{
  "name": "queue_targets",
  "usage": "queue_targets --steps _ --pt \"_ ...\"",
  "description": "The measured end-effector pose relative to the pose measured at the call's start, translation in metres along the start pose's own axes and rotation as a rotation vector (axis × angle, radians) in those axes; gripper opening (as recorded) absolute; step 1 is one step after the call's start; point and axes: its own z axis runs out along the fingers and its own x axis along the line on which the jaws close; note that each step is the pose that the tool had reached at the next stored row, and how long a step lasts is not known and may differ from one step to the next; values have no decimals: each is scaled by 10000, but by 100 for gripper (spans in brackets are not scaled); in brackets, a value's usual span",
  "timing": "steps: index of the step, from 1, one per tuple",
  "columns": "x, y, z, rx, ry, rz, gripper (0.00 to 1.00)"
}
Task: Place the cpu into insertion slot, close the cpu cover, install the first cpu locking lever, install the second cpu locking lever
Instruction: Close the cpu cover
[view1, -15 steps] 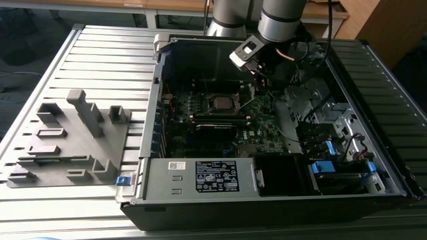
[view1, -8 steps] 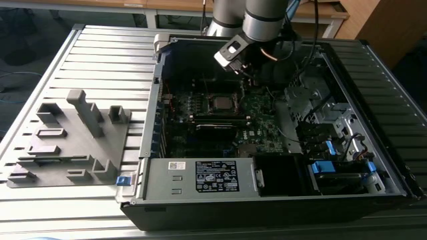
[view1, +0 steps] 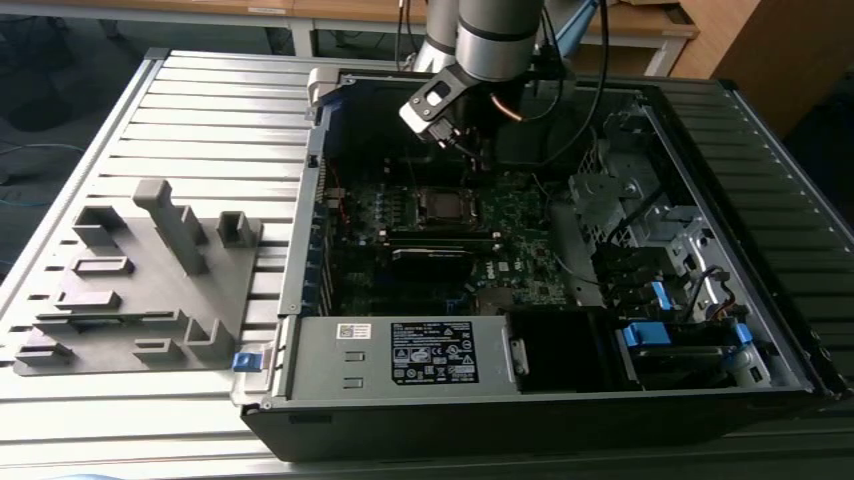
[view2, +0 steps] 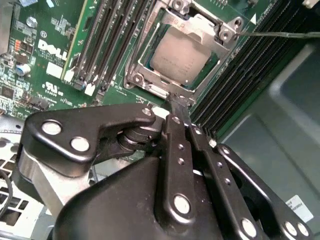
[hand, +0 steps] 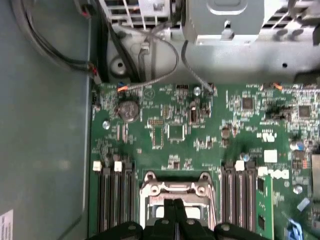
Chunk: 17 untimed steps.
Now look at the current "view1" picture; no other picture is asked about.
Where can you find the black power connector bundle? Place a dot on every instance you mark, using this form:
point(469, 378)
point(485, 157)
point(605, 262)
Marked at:
point(634, 265)

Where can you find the blue case latch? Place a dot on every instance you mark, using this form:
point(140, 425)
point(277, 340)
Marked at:
point(245, 362)

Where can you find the blue plastic clip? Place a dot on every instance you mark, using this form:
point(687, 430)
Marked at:
point(655, 295)
point(742, 336)

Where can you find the black hard disk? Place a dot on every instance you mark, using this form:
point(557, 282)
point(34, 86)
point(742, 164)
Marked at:
point(674, 367)

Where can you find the silver metal drive cage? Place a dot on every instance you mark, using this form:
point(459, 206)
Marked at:
point(600, 192)

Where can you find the blue disk carrier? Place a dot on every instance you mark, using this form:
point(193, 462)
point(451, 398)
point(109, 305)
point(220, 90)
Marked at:
point(646, 334)

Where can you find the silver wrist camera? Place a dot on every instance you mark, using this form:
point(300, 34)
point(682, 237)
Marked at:
point(416, 116)

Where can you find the black graphics card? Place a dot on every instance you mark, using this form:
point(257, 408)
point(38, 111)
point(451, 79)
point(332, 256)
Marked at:
point(429, 270)

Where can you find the wooden cabinet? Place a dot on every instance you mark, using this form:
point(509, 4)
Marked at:
point(787, 50)

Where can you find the silver power supply unit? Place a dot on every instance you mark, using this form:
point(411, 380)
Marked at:
point(320, 380)

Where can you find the grey metal rail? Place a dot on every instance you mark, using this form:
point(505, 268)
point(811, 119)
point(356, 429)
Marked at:
point(567, 235)

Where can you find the green motherboard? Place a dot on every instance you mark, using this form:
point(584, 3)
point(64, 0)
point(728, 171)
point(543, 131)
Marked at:
point(527, 250)

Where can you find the grey parts rack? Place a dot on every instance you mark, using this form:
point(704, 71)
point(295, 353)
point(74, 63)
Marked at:
point(153, 300)

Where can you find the black open PC case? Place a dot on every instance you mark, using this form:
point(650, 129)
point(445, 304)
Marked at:
point(467, 435)

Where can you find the silver CPU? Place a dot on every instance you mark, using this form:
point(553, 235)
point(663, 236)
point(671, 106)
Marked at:
point(448, 207)

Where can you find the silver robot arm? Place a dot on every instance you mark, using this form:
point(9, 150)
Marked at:
point(496, 40)

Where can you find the CPU socket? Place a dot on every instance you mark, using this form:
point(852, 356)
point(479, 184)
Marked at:
point(420, 210)

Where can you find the brown chipset heat sink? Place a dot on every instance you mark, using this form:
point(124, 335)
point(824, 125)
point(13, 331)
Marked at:
point(495, 299)

